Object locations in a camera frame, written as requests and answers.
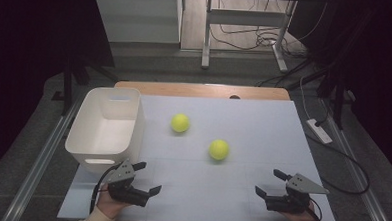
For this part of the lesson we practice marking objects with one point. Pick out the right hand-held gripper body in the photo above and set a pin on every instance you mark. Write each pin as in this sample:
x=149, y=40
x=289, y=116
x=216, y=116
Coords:
x=291, y=201

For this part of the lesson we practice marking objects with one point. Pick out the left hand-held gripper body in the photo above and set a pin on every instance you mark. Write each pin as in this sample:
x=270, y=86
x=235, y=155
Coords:
x=127, y=191

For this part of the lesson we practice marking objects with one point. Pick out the white plastic storage bin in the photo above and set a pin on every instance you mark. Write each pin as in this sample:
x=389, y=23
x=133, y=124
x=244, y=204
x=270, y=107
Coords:
x=106, y=133

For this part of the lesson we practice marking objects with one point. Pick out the yellow tennis ball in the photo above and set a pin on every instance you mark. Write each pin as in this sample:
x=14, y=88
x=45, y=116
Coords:
x=219, y=149
x=180, y=123

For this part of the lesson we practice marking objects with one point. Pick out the person's left hand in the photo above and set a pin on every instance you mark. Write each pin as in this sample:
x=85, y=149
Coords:
x=108, y=205

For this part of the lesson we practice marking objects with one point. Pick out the white power strip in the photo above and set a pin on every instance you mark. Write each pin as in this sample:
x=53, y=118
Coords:
x=319, y=132

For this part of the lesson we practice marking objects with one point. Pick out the wooden table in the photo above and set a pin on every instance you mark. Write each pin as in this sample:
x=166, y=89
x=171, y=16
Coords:
x=185, y=89

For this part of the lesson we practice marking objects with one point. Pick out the black floor stand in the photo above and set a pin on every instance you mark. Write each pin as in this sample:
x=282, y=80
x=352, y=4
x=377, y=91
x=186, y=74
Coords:
x=338, y=96
x=67, y=85

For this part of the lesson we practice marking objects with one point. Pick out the dark curtain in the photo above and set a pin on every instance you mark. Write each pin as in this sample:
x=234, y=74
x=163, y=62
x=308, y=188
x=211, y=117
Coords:
x=379, y=65
x=26, y=49

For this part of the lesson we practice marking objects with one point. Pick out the white cabinet panel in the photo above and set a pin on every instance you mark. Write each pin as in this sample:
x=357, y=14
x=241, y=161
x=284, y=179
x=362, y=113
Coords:
x=138, y=18

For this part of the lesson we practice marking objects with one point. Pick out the metal floor rail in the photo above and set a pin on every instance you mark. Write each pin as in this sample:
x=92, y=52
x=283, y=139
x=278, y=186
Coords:
x=358, y=171
x=38, y=170

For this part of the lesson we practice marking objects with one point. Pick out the white metal desk frame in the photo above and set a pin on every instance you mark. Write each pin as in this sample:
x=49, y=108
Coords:
x=206, y=31

